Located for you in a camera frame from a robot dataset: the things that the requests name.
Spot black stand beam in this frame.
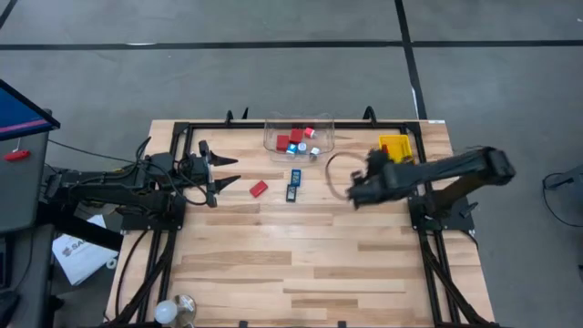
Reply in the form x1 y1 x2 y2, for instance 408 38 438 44
38 200 125 252

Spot yellow plastic basket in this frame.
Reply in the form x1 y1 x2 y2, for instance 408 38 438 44
377 133 414 164

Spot white light bulb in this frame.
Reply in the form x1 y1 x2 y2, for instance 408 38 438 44
153 299 179 326

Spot clear round glass holder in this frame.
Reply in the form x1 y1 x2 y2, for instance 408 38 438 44
174 293 199 327

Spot white paper sheet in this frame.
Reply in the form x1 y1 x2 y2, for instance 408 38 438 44
51 213 121 287

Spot blue screen monitor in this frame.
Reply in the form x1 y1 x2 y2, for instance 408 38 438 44
0 78 62 142

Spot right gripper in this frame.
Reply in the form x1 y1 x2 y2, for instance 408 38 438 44
346 149 403 210

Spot thin black power cable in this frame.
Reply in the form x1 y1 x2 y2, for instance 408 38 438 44
46 138 138 165

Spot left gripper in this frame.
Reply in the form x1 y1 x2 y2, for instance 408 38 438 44
180 151 241 210

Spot right arm cable loop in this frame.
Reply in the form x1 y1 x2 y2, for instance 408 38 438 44
324 151 368 202

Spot grey equipment cart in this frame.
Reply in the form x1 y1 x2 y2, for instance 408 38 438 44
0 129 51 234

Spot left arm black cables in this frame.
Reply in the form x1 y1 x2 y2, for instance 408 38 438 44
134 135 213 209

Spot black metal rig frame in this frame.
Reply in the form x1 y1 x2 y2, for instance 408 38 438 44
105 106 500 328

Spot black floor cable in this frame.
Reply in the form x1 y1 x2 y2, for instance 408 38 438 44
540 170 583 229

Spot clear plastic bin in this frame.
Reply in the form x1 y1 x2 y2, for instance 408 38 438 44
262 112 337 164

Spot small red tag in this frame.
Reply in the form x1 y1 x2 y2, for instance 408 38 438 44
4 149 32 163

